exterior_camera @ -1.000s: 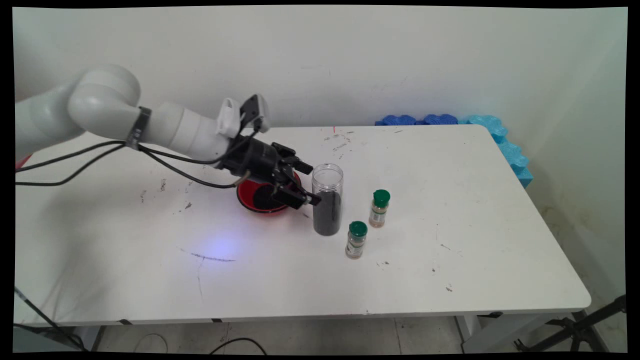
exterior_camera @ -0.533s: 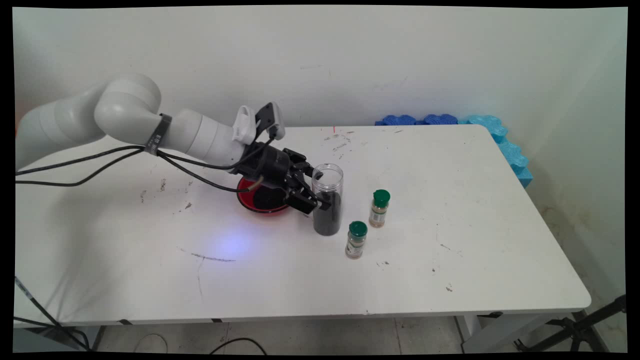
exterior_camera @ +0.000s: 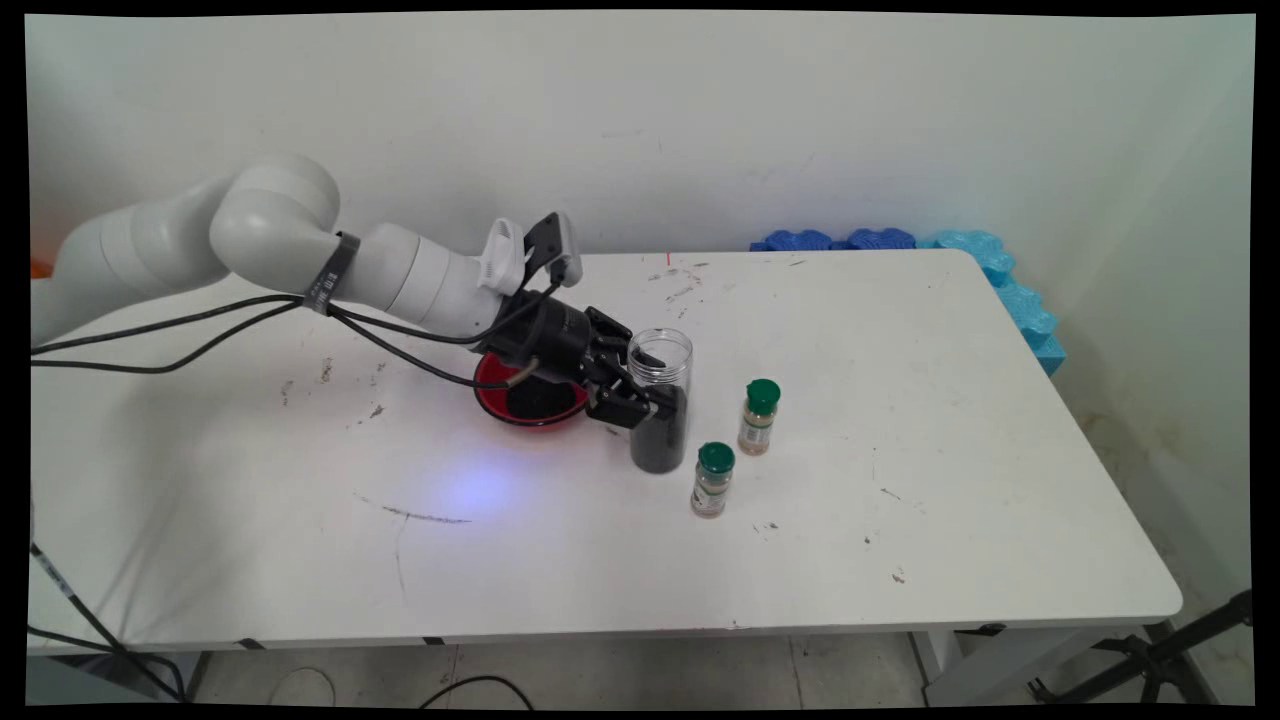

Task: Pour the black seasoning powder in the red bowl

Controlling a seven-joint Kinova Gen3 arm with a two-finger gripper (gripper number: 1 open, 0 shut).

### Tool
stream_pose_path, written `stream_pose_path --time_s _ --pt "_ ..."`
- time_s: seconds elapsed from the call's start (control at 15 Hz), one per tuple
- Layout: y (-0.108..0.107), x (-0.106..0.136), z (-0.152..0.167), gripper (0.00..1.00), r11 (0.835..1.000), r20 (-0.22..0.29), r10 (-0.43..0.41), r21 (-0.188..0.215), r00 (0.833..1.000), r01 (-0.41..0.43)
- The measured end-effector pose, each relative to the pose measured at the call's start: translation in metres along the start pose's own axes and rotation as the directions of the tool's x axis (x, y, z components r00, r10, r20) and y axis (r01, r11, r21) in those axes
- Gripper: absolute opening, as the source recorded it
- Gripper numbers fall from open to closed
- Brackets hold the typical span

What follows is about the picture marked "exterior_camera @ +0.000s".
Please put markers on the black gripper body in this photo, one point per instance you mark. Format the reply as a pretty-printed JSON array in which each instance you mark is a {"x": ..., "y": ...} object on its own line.
[{"x": 550, "y": 335}]

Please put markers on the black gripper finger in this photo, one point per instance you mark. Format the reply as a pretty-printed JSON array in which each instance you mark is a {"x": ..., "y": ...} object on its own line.
[
  {"x": 618, "y": 340},
  {"x": 625, "y": 405}
]

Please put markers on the clear plastic jar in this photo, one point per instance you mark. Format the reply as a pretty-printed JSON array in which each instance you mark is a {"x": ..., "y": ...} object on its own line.
[{"x": 675, "y": 350}]

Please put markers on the black seeds heap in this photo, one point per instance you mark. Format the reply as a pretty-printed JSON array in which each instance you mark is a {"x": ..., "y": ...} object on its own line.
[
  {"x": 535, "y": 402},
  {"x": 665, "y": 450}
]

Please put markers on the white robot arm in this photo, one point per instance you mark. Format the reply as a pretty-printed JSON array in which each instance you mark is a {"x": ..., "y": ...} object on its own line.
[{"x": 270, "y": 220}]

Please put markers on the red bowl black rim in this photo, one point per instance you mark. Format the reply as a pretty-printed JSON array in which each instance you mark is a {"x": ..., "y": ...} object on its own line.
[{"x": 490, "y": 392}]

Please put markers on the green cap spice bottle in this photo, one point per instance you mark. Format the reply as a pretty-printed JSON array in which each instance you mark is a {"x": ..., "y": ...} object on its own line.
[
  {"x": 757, "y": 425},
  {"x": 711, "y": 490}
]

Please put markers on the dark blue foam piece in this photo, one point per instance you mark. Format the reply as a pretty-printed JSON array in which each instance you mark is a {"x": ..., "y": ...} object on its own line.
[
  {"x": 882, "y": 239},
  {"x": 795, "y": 241}
]

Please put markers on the cyan foam piece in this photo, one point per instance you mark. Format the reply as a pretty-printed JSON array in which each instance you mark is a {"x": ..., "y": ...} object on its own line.
[
  {"x": 1048, "y": 355},
  {"x": 1025, "y": 312},
  {"x": 970, "y": 252}
]

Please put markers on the white table leg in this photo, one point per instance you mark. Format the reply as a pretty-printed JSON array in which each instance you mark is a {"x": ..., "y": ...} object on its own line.
[{"x": 1000, "y": 665}]

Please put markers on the black tripod leg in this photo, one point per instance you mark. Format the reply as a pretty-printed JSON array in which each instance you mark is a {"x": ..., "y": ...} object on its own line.
[{"x": 1160, "y": 655}]

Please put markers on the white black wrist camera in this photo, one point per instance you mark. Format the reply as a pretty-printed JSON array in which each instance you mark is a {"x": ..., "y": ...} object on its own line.
[{"x": 555, "y": 245}]

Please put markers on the white camera bracket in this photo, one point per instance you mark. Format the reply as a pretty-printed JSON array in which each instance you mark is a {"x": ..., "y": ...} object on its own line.
[{"x": 500, "y": 260}]

